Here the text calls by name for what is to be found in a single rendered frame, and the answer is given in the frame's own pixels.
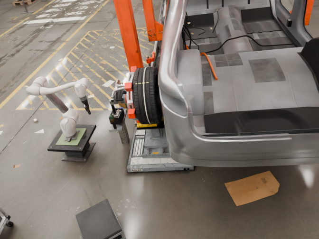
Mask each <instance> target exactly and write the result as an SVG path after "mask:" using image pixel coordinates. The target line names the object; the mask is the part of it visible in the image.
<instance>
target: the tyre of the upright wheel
mask: <svg viewBox="0 0 319 239"><path fill-rule="evenodd" d="M144 69H145V68H137V69H136V70H135V73H134V78H133V96H134V105H135V110H136V115H137V118H138V120H139V122H140V124H149V122H150V124H158V123H161V121H162V113H161V116H159V113H158V107H157V99H156V74H158V73H159V71H158V69H157V67H146V69H145V74H144ZM143 75H144V82H143ZM143 84H144V95H145V104H146V110H145V104H144V95H143ZM146 111H147V115H148V119H149V122H148V119H147V115H146Z"/></svg>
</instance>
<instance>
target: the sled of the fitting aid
mask: <svg viewBox="0 0 319 239"><path fill-rule="evenodd" d="M145 136H146V130H145V135H144V142H145ZM144 142H143V148H142V158H161V157H170V154H169V147H159V148H144Z"/></svg>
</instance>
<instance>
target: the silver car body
mask: <svg viewBox="0 0 319 239"><path fill-rule="evenodd" d="M307 1H308V0H294V4H293V8H292V12H291V13H290V12H289V11H288V10H287V9H286V8H285V7H284V6H283V5H282V3H281V0H167V5H166V9H165V18H164V26H163V34H162V43H161V52H160V61H159V73H158V86H159V95H160V101H161V107H162V114H163V119H164V126H165V131H166V137H167V142H168V147H169V154H170V157H171V158H172V159H173V160H174V161H176V162H179V163H181V164H185V165H193V166H205V167H252V166H278V165H311V164H319V37H316V38H313V37H312V35H311V34H310V33H309V32H308V31H307V30H306V28H305V14H306V8H307Z"/></svg>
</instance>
